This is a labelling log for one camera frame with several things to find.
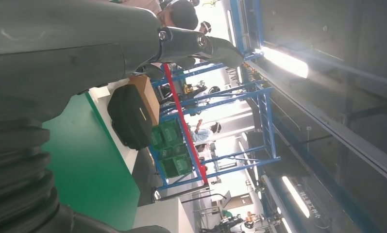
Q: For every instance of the green table mat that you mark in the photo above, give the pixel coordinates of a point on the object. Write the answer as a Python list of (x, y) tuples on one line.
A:
[(84, 160)]

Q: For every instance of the red metal bar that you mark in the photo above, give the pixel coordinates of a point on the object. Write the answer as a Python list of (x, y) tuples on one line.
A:
[(183, 122)]

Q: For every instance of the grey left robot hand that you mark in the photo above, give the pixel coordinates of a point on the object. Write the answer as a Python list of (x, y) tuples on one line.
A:
[(67, 41)]

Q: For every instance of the black carrying case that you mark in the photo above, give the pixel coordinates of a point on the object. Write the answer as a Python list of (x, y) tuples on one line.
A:
[(129, 119)]

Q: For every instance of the cardboard box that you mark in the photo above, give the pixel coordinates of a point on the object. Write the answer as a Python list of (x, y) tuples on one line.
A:
[(148, 96)]

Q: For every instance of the blue metal rack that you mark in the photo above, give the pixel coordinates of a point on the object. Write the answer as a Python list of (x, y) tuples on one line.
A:
[(266, 128)]

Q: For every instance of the steel table frame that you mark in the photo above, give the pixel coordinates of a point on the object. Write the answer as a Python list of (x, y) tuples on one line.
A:
[(180, 192)]

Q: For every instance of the ceiling light tube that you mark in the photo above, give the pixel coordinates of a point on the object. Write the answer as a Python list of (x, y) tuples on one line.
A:
[(285, 62), (295, 196)]

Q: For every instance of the white table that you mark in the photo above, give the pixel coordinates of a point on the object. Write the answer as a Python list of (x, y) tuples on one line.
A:
[(129, 157)]

